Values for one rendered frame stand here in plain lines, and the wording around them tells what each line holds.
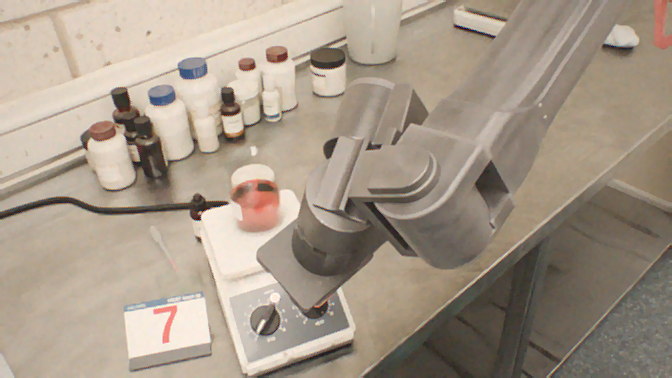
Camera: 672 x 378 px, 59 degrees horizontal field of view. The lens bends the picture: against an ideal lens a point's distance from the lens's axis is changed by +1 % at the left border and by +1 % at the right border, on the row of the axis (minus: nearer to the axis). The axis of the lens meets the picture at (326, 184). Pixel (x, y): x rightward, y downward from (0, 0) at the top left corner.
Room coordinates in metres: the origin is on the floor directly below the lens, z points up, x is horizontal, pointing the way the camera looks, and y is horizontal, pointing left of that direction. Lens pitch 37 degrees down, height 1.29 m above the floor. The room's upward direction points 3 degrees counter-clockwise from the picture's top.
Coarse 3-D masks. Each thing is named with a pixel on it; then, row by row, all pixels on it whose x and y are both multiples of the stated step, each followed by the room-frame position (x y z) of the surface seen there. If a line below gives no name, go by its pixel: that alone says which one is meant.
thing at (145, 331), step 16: (176, 304) 0.46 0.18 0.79; (192, 304) 0.46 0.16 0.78; (128, 320) 0.44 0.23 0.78; (144, 320) 0.44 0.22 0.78; (160, 320) 0.44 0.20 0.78; (176, 320) 0.45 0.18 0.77; (192, 320) 0.45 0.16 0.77; (144, 336) 0.43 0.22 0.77; (160, 336) 0.43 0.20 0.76; (176, 336) 0.43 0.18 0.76; (192, 336) 0.43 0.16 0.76
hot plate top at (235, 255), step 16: (288, 192) 0.59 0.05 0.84; (224, 208) 0.56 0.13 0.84; (288, 208) 0.56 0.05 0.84; (208, 224) 0.53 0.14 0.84; (224, 224) 0.53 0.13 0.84; (288, 224) 0.53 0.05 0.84; (208, 240) 0.51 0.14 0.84; (224, 240) 0.50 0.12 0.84; (240, 240) 0.50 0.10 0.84; (256, 240) 0.50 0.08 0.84; (224, 256) 0.48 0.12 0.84; (240, 256) 0.48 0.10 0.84; (224, 272) 0.45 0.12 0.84; (240, 272) 0.45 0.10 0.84
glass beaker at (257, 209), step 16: (240, 160) 0.56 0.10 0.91; (256, 160) 0.57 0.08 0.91; (272, 160) 0.55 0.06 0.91; (240, 176) 0.56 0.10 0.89; (256, 176) 0.57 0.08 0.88; (272, 176) 0.52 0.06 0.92; (240, 192) 0.51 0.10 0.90; (256, 192) 0.51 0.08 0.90; (272, 192) 0.52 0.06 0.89; (240, 208) 0.51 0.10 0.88; (256, 208) 0.51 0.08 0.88; (272, 208) 0.51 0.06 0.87; (240, 224) 0.51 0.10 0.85; (256, 224) 0.51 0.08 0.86; (272, 224) 0.51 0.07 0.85
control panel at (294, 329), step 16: (272, 288) 0.45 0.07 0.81; (240, 304) 0.43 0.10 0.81; (256, 304) 0.43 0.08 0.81; (288, 304) 0.43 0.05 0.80; (336, 304) 0.44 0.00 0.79; (240, 320) 0.42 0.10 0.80; (288, 320) 0.42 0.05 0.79; (304, 320) 0.42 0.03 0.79; (320, 320) 0.42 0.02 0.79; (336, 320) 0.42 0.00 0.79; (240, 336) 0.40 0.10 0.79; (256, 336) 0.40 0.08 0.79; (272, 336) 0.40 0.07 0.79; (288, 336) 0.40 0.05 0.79; (304, 336) 0.40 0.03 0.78; (320, 336) 0.41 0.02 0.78; (256, 352) 0.39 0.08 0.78; (272, 352) 0.39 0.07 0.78
